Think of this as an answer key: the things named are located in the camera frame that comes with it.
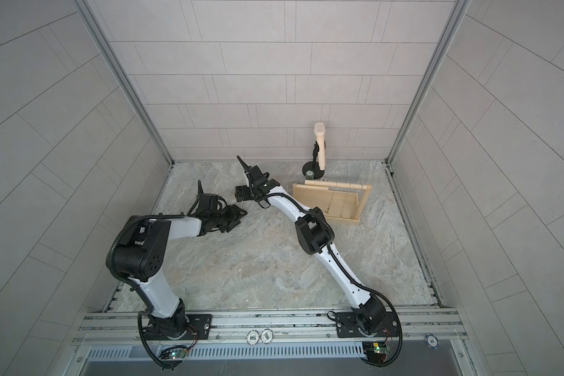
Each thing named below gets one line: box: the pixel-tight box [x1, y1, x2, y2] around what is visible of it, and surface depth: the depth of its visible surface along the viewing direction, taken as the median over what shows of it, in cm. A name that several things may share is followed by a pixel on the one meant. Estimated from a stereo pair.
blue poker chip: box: [424, 333, 440, 350], surface depth 70 cm
